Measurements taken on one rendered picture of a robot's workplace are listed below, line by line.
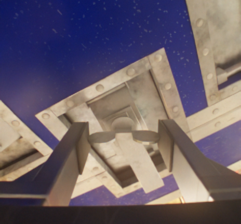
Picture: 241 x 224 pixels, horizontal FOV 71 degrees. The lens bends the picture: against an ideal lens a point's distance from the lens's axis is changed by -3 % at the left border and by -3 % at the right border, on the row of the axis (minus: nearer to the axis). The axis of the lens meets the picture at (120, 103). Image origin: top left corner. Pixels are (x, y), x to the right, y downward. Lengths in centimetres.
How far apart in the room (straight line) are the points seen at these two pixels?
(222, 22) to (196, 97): 7
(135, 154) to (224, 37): 15
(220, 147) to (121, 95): 16
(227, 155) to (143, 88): 17
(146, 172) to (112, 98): 9
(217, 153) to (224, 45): 15
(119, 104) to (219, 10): 13
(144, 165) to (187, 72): 10
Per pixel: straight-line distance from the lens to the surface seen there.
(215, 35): 20
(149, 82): 18
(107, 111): 17
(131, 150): 18
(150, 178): 20
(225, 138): 27
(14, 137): 21
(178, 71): 17
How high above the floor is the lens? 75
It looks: 5 degrees up
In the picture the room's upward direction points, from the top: 117 degrees counter-clockwise
